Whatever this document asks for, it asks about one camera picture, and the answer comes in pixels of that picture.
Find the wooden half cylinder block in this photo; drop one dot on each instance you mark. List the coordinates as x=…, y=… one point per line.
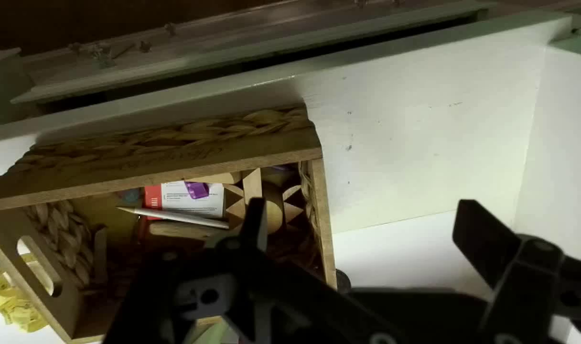
x=275, y=217

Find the slim pen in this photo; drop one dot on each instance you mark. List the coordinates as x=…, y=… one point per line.
x=175, y=217

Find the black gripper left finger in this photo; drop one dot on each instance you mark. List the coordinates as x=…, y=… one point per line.
x=194, y=299

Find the yellow cloth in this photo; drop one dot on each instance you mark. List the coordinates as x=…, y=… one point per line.
x=13, y=303

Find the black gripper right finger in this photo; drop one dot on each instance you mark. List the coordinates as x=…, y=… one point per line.
x=531, y=288

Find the white card with purple print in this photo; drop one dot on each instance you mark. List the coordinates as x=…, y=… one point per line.
x=191, y=200

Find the white cabinet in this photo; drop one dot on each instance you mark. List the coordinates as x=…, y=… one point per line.
x=430, y=127

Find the wooden triangular block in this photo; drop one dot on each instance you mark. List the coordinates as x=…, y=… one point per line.
x=252, y=189
x=235, y=208

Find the woven wooden basket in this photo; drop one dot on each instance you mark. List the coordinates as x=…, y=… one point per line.
x=143, y=164

